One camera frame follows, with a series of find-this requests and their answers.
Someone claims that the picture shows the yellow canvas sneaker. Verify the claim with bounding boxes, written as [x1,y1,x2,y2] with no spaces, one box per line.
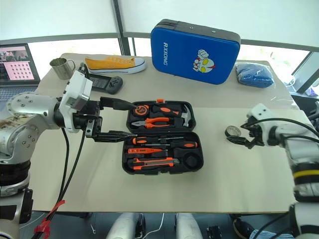
[84,56,147,75]

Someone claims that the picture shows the black handheld game console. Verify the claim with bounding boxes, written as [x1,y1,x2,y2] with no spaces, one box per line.
[79,63,124,95]

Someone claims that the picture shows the person's blue jeans leg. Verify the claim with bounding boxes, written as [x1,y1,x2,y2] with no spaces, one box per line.
[248,228,295,239]

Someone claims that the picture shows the blue cloth in plastic bag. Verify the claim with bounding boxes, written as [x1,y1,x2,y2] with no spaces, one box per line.
[235,62,275,89]

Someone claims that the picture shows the stainless steel mug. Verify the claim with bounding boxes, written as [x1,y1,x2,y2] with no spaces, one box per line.
[49,57,76,80]

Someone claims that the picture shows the orange black utility knife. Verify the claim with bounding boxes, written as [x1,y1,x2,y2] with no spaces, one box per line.
[127,157,180,171]

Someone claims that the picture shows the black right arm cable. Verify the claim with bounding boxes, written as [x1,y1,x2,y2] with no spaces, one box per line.
[249,118,319,145]

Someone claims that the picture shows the orange black tape measure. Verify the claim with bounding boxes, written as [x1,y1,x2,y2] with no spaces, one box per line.
[134,104,149,117]

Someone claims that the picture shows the person's dark shoe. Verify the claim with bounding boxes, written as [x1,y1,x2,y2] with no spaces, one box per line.
[232,216,255,239]

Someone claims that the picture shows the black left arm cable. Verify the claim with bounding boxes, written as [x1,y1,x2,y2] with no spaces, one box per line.
[53,129,87,204]
[33,127,71,239]

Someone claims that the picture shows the black electrical tape roll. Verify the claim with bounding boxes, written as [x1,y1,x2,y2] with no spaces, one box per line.
[224,125,242,143]

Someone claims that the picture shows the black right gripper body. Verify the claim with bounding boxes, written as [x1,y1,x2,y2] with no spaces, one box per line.
[247,121,266,150]

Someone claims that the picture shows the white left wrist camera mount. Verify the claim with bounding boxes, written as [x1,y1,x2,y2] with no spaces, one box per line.
[59,70,93,133]

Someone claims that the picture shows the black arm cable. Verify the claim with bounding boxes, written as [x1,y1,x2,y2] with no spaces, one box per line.
[33,127,71,239]
[53,129,87,204]
[249,118,319,145]

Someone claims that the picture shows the claw hammer orange black handle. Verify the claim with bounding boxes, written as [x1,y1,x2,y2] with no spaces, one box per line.
[152,104,193,128]

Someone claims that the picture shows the thin white cable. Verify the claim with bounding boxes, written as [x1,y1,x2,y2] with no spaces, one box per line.
[146,212,165,237]

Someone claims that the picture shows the orange handled pliers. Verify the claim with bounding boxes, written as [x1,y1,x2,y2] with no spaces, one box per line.
[131,117,175,130]

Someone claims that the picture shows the grey window frame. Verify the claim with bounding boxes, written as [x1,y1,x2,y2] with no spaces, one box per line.
[0,0,319,58]

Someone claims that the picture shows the black tool case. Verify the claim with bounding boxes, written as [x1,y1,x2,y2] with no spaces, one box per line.
[122,99,204,176]

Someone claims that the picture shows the thin black cable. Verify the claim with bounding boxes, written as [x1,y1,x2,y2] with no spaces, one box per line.
[254,213,292,239]

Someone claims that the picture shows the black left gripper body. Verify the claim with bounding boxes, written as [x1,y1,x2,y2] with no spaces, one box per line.
[72,97,104,138]

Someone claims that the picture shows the orange voltage tester pen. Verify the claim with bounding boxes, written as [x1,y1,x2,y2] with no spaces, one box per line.
[127,147,167,154]

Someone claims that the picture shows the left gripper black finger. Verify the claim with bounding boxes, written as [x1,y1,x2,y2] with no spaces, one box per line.
[93,130,138,143]
[99,97,138,111]

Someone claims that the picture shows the small black box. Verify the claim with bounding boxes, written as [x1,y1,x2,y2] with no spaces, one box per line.
[207,225,224,239]

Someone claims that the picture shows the red tape wrap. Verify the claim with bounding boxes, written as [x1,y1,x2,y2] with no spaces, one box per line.
[34,199,66,234]

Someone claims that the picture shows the silver robot leg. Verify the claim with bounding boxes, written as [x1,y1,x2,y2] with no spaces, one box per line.
[175,212,203,239]
[106,212,147,239]

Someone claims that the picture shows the open laptop with pink screen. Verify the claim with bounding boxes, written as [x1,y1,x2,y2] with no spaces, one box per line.
[0,43,41,103]

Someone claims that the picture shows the blue RXIONG cartoon case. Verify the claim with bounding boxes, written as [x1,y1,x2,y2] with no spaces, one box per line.
[150,19,242,86]

